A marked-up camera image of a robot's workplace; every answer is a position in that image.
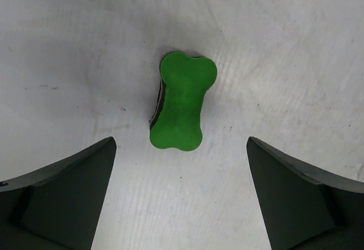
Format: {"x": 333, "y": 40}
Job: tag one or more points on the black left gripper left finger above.
{"x": 58, "y": 206}

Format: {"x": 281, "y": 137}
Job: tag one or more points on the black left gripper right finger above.
{"x": 304, "y": 206}

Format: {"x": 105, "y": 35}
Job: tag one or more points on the green whiteboard eraser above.
{"x": 184, "y": 81}

